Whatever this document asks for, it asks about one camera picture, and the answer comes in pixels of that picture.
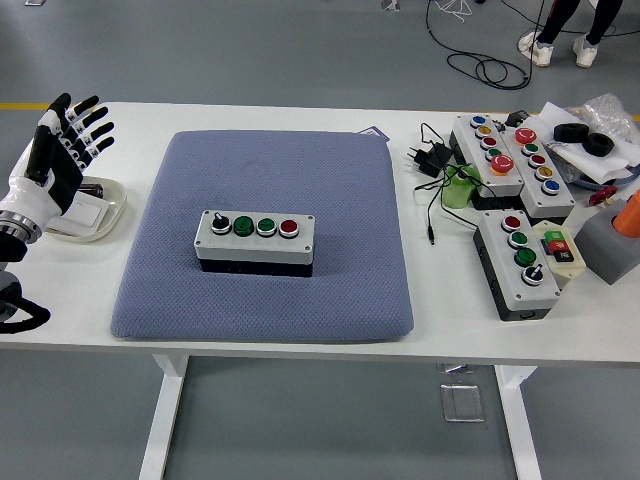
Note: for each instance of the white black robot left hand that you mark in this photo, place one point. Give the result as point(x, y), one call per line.
point(60, 175)

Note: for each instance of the grey four-button control box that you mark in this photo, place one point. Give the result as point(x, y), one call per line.
point(255, 247)
point(520, 300)

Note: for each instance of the dark red small object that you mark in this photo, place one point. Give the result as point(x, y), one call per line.
point(92, 190)

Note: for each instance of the cream oval tray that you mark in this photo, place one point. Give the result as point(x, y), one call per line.
point(112, 210)

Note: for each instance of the white table leg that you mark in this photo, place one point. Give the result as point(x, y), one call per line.
point(160, 425)
point(520, 425)

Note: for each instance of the blue-grey fabric mat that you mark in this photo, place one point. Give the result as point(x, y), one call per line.
point(310, 300)

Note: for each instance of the purple-edged card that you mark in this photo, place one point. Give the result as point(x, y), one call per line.
point(372, 131)

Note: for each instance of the black power adapter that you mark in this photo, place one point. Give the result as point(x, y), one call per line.
point(432, 159)

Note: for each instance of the green cup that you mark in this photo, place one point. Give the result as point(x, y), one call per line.
point(456, 195)

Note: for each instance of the metal floor socket cover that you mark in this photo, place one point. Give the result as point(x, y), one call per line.
point(457, 369)
point(462, 402)

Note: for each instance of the small black device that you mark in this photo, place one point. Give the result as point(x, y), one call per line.
point(515, 120)

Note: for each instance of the white paper sheet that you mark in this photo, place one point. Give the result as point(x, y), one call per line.
point(550, 117)

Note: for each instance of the person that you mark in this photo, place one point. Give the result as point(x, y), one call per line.
point(560, 15)

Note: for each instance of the blue round dish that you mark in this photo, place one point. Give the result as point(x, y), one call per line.
point(585, 184)

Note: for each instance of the grey block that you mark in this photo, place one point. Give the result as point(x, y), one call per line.
point(605, 250)

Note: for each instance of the clear bubble wrap bag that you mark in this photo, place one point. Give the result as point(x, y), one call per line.
point(607, 107)

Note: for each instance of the orange cylinder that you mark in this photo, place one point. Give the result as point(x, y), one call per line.
point(631, 217)

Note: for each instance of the white wall switch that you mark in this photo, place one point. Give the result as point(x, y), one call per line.
point(87, 212)

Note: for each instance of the cream three-key switch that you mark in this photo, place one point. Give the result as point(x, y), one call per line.
point(570, 270)

